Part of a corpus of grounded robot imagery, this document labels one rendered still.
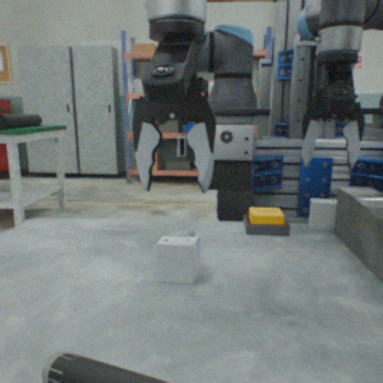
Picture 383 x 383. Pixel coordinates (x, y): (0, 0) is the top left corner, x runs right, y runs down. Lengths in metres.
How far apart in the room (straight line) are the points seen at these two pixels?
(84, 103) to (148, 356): 5.78
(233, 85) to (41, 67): 5.40
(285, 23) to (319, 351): 1.10
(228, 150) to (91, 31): 5.58
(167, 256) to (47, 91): 5.88
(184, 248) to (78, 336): 0.17
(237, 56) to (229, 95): 0.11
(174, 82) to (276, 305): 0.28
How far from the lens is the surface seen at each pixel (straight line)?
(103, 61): 6.01
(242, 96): 1.12
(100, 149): 6.02
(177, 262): 0.50
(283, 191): 1.13
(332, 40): 0.76
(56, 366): 0.34
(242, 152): 0.99
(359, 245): 0.64
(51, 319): 0.46
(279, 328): 0.43
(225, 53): 1.14
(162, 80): 0.40
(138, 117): 0.50
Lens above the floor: 1.02
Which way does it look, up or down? 12 degrees down
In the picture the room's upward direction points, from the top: straight up
